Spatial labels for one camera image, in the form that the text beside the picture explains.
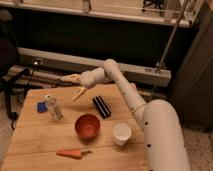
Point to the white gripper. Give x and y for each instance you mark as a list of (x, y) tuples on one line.
[(87, 79)]

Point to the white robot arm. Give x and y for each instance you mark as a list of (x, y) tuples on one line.
[(165, 146)]

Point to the red ceramic bowl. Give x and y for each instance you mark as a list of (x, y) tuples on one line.
[(87, 126)]

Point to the black striped rectangular block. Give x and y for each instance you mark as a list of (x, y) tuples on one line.
[(102, 108)]

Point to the blue small object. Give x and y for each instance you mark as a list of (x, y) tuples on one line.
[(41, 107)]

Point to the black office chair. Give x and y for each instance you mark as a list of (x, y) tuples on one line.
[(9, 56)]

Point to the orange toy carrot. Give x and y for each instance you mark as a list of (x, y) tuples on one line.
[(73, 153)]

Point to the metal tripod pole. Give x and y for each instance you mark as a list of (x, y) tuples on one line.
[(159, 65)]

